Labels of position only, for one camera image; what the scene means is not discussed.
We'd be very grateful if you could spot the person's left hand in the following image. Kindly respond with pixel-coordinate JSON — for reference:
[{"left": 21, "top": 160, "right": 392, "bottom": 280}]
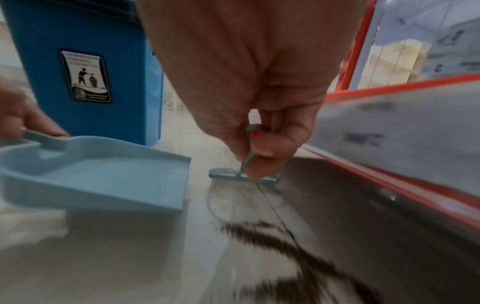
[{"left": 0, "top": 75, "right": 71, "bottom": 140}]

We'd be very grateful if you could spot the person's right hand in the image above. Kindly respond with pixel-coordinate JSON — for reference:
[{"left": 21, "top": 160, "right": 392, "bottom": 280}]
[{"left": 134, "top": 0, "right": 369, "bottom": 182}]

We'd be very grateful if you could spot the light blue plastic dustpan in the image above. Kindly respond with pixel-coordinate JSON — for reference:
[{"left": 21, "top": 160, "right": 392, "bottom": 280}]
[{"left": 0, "top": 129, "right": 192, "bottom": 213}]

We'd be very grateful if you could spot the light blue small brush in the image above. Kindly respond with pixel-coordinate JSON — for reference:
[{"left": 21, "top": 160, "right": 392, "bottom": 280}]
[{"left": 207, "top": 123, "right": 281, "bottom": 186}]

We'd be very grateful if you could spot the blue trash bin black rim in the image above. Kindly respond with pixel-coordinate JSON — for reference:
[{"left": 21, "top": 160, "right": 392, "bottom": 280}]
[{"left": 0, "top": 0, "right": 166, "bottom": 147}]

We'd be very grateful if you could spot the pile of brown dirt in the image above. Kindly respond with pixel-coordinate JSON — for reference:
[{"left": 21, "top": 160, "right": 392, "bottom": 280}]
[{"left": 218, "top": 219, "right": 380, "bottom": 304}]

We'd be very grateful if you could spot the beige tiled floor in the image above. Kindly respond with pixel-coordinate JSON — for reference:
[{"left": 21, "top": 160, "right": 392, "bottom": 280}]
[{"left": 0, "top": 56, "right": 480, "bottom": 304}]

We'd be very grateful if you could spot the row of white price labels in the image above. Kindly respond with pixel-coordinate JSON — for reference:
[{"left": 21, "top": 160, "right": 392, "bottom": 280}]
[{"left": 312, "top": 80, "right": 480, "bottom": 191}]

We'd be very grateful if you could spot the store shelf with red edge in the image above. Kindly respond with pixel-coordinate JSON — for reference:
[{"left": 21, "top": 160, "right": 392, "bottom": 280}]
[{"left": 299, "top": 0, "right": 480, "bottom": 229}]

